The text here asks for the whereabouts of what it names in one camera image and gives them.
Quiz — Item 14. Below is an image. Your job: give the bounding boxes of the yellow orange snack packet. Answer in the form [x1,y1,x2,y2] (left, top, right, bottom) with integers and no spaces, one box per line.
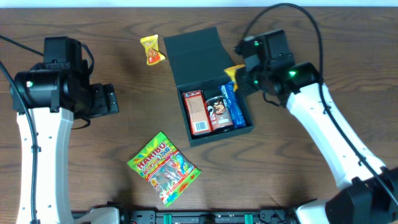
[224,64,245,91]

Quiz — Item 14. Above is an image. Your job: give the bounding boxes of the blue cookie pack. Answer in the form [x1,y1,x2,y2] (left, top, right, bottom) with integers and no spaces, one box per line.
[218,81,246,129]

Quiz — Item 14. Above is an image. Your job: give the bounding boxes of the dark snack can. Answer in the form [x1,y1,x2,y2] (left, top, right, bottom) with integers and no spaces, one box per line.
[205,90,234,134]

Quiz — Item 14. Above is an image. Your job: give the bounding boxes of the red cardboard carton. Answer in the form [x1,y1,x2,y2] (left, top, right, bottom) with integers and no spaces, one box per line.
[182,90,212,136]

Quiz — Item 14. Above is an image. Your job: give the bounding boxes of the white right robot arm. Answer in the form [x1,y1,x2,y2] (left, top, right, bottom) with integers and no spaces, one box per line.
[236,62,397,223]

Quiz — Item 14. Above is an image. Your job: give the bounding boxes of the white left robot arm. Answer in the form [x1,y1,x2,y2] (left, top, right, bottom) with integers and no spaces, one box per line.
[11,70,119,223]

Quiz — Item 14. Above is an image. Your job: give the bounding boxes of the black open gift box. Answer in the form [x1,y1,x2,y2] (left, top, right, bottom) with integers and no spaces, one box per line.
[164,27,254,147]

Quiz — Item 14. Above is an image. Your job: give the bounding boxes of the yellow red snack packet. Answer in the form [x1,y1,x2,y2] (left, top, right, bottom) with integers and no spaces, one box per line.
[140,34,165,65]

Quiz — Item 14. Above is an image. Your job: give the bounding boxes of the green Haribo candy bag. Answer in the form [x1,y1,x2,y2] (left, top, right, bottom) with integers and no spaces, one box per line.
[127,131,201,207]

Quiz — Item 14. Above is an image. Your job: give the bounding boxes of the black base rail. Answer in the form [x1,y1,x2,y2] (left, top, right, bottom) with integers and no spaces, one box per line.
[70,202,296,224]

